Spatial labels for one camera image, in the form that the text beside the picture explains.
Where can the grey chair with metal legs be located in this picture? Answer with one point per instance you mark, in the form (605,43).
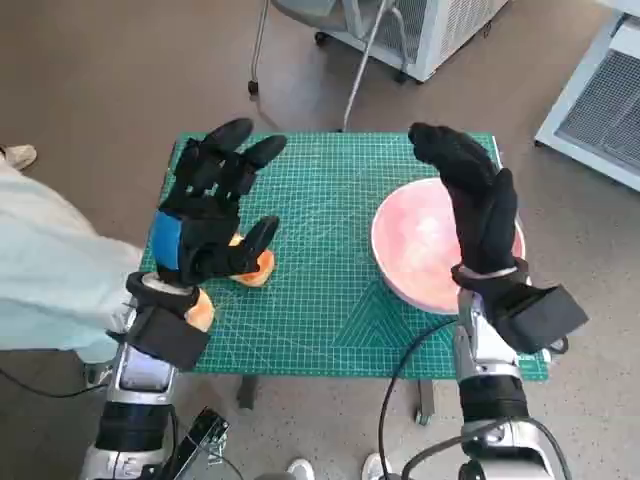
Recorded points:
(310,12)

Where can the long twisted toy bread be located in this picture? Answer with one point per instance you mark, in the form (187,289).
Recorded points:
(257,275)

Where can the white cabinet with grey mesh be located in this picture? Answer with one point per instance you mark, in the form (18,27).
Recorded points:
(595,110)

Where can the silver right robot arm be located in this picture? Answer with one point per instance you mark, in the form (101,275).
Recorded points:
(492,395)

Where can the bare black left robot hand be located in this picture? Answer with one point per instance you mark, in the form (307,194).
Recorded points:
(200,235)

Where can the green cutting mat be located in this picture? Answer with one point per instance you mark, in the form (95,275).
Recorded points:
(320,280)

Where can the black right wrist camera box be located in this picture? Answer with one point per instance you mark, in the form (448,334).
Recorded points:
(540,315)

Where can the person's white shoe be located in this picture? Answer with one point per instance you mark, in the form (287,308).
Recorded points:
(20,155)

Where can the pink bowl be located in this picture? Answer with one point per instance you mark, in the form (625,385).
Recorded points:
(415,240)

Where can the black shiny metal stand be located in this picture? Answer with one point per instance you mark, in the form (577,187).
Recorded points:
(200,440)

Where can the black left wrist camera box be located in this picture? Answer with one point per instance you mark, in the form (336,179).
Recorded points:
(167,335)

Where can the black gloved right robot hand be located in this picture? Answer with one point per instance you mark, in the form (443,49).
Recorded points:
(482,215)

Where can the black table leg with caster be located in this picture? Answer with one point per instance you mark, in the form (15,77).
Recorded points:
(425,400)

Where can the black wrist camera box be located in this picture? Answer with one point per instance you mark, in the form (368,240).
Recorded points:
(167,335)
(540,315)

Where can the white mesh cabinet on casters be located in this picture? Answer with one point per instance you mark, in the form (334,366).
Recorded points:
(450,25)

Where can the person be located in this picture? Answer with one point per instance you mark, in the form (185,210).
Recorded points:
(55,270)

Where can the white shoe tip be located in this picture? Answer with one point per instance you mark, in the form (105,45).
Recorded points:
(301,471)
(376,467)

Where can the round toy bread bun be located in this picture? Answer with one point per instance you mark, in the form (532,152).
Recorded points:
(202,312)

